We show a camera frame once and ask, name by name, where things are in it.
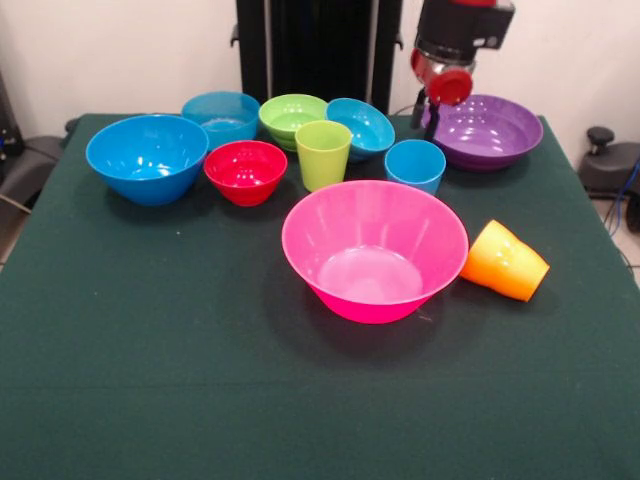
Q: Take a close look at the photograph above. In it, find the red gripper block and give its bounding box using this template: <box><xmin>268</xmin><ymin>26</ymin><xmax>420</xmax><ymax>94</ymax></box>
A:
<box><xmin>410</xmin><ymin>47</ymin><xmax>475</xmax><ymax>142</ymax></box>

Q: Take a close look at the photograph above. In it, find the small cyan bowl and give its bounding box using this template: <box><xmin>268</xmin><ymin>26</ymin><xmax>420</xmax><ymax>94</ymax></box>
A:
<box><xmin>325</xmin><ymin>97</ymin><xmax>397</xmax><ymax>164</ymax></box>

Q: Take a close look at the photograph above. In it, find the large purple bowl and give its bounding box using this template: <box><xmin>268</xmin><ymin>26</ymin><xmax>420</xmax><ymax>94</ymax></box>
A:
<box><xmin>421</xmin><ymin>93</ymin><xmax>545</xmax><ymax>173</ymax></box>

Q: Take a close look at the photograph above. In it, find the large pink bowl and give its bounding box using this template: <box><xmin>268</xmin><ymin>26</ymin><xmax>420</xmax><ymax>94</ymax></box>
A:
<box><xmin>281</xmin><ymin>179</ymin><xmax>470</xmax><ymax>325</ymax></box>

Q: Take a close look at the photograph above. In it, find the orange cup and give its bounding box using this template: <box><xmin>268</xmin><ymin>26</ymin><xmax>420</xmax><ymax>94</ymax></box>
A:
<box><xmin>459</xmin><ymin>219</ymin><xmax>521</xmax><ymax>289</ymax></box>
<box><xmin>492</xmin><ymin>244</ymin><xmax>551</xmax><ymax>303</ymax></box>

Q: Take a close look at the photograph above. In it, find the blue cup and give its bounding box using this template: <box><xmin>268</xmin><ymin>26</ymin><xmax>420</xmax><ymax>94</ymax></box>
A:
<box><xmin>383</xmin><ymin>139</ymin><xmax>447</xmax><ymax>197</ymax></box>

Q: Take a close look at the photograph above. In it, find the green cup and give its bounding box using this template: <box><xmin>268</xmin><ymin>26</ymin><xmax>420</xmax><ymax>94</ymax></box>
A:
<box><xmin>294</xmin><ymin>119</ymin><xmax>354</xmax><ymax>193</ymax></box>

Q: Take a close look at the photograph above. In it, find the small green bowl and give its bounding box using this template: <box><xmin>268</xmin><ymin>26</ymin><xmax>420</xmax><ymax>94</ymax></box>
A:
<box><xmin>258</xmin><ymin>93</ymin><xmax>330</xmax><ymax>153</ymax></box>

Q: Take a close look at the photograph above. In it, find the dark grey machine base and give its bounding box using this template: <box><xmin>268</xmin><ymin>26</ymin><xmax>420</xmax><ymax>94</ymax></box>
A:
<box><xmin>0</xmin><ymin>134</ymin><xmax>66</xmax><ymax>211</ymax></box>
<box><xmin>578</xmin><ymin>126</ymin><xmax>640</xmax><ymax>201</ymax></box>

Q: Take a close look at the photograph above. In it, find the small red bowl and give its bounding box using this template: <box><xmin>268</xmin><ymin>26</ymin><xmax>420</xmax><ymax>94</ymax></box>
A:
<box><xmin>202</xmin><ymin>140</ymin><xmax>289</xmax><ymax>208</ymax></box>

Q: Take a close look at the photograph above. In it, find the small blue bowl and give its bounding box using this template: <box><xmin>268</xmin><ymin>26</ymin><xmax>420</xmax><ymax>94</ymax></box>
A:
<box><xmin>180</xmin><ymin>90</ymin><xmax>262</xmax><ymax>153</ymax></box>

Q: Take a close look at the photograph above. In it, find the large blue bowl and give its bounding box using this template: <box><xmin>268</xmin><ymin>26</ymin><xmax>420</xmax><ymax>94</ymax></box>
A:
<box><xmin>85</xmin><ymin>114</ymin><xmax>210</xmax><ymax>208</ymax></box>

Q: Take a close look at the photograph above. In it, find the dark green tablecloth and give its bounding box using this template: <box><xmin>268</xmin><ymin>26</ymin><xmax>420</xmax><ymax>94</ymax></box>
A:
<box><xmin>0</xmin><ymin>112</ymin><xmax>640</xmax><ymax>480</ymax></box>

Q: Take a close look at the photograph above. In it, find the black equipment case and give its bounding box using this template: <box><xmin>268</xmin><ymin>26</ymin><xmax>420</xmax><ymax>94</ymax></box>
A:
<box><xmin>0</xmin><ymin>72</ymin><xmax>24</xmax><ymax>166</ymax></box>

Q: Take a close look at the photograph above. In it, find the black pedestal column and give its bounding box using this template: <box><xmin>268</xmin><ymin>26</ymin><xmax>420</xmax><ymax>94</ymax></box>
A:
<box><xmin>229</xmin><ymin>0</ymin><xmax>405</xmax><ymax>117</ymax></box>

